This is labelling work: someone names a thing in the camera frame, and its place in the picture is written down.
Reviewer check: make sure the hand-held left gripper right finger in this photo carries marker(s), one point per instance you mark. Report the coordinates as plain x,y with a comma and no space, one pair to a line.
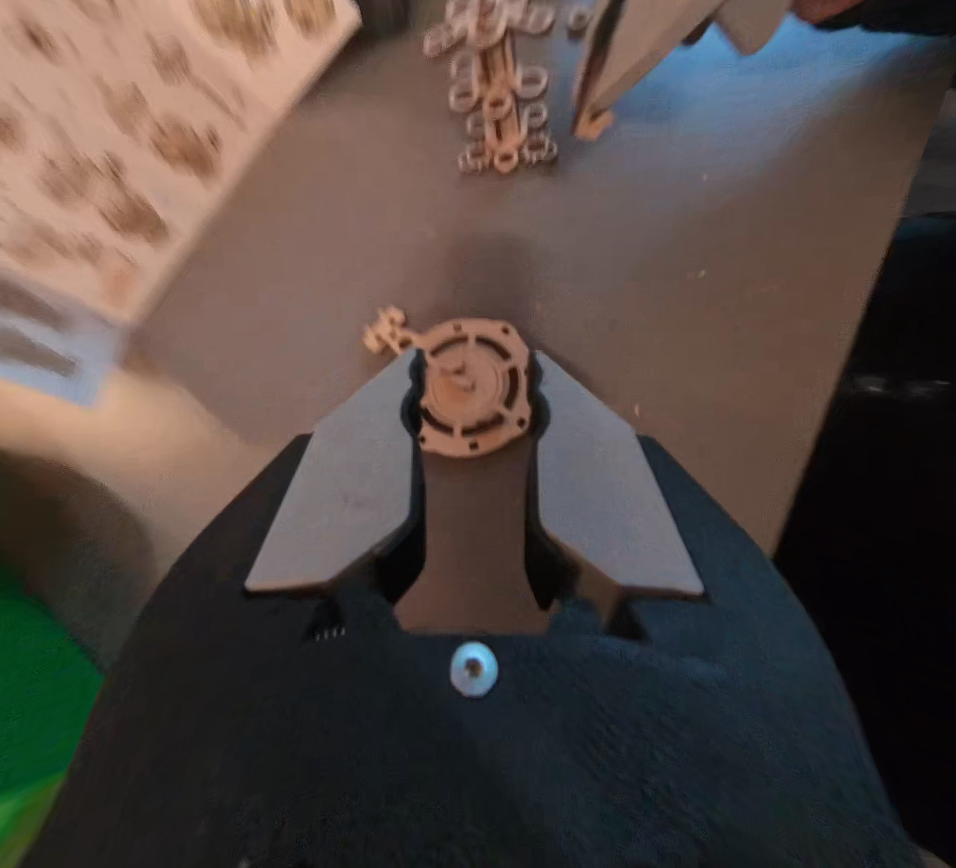
605,494

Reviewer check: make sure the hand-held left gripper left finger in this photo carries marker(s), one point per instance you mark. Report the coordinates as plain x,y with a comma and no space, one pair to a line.
336,494

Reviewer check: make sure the round slotted wooden disc part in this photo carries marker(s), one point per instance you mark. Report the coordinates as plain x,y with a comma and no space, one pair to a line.
474,397

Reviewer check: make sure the large green plastic bin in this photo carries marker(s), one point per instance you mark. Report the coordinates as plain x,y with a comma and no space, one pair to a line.
37,696

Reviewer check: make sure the folded assembly instruction sheet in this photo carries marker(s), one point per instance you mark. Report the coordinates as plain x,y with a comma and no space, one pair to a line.
149,98

